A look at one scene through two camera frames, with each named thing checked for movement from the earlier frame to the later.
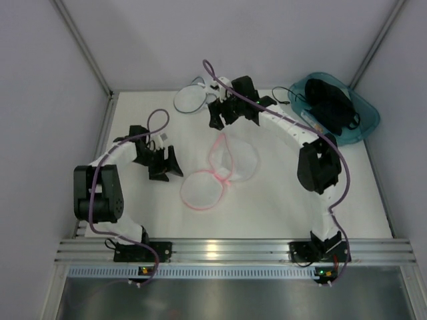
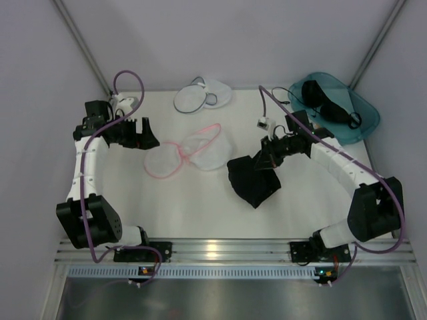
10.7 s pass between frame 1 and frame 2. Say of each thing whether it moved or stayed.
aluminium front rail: stayed
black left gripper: moved
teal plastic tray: stayed
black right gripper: moved
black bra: moved
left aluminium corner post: stayed
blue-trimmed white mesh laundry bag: stayed
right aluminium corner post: stayed
